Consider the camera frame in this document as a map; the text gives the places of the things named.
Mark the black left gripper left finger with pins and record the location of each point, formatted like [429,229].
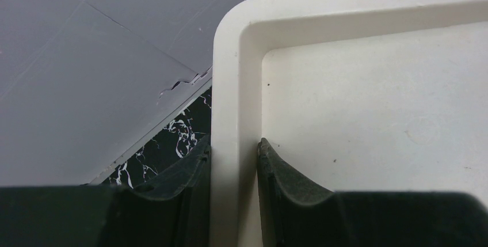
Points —
[171,209]

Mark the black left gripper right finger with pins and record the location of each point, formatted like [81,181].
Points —
[295,211]

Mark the white drawer organizer box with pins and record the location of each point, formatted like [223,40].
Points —
[357,95]

